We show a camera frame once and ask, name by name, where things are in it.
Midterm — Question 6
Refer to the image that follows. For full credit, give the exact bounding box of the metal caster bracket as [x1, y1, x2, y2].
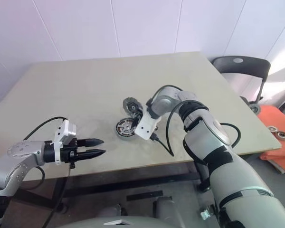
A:
[199, 205, 217, 221]

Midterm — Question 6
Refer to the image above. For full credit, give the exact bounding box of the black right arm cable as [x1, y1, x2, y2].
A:
[146, 85, 242, 157]

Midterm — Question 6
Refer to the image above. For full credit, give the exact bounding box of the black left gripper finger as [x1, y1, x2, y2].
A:
[76, 138, 105, 147]
[76, 149, 107, 161]

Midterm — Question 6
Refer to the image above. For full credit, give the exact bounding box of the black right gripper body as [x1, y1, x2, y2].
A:
[135, 106, 144, 121]

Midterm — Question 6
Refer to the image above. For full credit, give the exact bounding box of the large grey rounded shape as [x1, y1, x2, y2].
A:
[153, 196, 181, 218]

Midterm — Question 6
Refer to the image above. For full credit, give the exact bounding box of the motor housing with copper windings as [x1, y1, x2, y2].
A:
[115, 118, 139, 143]

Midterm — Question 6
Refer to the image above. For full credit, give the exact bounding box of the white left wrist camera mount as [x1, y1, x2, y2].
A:
[52, 119, 77, 165]

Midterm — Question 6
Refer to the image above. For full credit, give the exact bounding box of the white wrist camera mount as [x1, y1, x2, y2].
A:
[52, 119, 77, 165]
[134, 105, 162, 141]

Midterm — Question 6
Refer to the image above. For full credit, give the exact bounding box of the black plastic chair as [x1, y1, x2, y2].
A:
[211, 56, 272, 114]

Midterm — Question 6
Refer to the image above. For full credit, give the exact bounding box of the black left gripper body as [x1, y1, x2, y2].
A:
[61, 138, 78, 168]

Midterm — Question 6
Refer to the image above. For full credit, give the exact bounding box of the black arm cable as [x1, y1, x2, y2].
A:
[146, 85, 242, 157]
[20, 116, 67, 190]

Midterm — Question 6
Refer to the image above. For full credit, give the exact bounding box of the orange object with wheels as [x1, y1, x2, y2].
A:
[257, 105, 285, 176]

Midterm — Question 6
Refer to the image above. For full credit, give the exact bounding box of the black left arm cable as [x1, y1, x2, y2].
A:
[20, 116, 67, 190]

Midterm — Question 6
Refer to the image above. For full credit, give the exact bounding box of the grey robot torso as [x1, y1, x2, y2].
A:
[66, 214, 206, 228]

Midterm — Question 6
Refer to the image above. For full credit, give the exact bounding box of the black metal table frame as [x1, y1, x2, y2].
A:
[16, 155, 213, 214]

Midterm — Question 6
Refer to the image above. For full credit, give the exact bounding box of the silver lid with circuit board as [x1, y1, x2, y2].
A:
[123, 96, 143, 118]

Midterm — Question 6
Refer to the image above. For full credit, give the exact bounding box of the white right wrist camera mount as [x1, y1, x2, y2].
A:
[134, 105, 162, 141]

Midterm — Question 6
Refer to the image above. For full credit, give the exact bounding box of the black flat floor strip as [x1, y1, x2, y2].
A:
[126, 190, 163, 203]

